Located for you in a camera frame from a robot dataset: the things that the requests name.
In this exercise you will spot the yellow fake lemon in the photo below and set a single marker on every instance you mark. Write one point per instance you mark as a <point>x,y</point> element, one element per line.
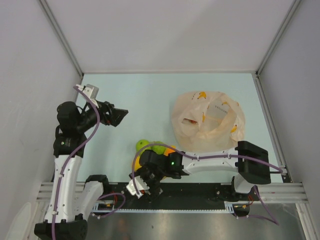
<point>137,164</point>

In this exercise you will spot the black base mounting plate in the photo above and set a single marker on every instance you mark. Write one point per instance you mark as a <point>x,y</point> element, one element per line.
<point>178,197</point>

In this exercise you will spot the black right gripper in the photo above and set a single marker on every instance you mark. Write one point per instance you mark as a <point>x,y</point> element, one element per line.
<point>153,194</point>

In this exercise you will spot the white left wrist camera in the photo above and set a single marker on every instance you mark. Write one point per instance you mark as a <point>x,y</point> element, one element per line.
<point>88,92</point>

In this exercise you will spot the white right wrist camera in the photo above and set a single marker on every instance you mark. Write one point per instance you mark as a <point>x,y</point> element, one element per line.
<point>137,186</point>

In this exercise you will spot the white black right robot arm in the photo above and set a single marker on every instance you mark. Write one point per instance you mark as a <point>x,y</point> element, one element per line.
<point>248,162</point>

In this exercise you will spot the green fake apple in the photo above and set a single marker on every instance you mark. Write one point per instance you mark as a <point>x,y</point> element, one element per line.
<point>159,149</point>
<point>141,143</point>

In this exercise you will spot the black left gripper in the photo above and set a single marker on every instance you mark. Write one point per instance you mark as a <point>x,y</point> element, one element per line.
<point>114,115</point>

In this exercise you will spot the white slotted cable duct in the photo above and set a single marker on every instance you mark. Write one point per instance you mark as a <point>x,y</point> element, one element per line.
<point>175,207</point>

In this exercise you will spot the orange yellow fake mango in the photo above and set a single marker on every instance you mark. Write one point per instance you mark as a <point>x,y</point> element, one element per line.
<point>169,150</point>

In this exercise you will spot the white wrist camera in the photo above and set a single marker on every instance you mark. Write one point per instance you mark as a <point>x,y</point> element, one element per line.
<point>137,186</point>
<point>88,92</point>

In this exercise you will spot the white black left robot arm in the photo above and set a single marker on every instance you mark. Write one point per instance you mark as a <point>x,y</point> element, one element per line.
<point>67,214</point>

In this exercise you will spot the aluminium frame rail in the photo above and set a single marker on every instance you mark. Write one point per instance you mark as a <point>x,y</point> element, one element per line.
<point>271,193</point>

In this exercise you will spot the translucent peach plastic bag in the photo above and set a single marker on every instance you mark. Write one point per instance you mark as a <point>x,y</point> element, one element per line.
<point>220,121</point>

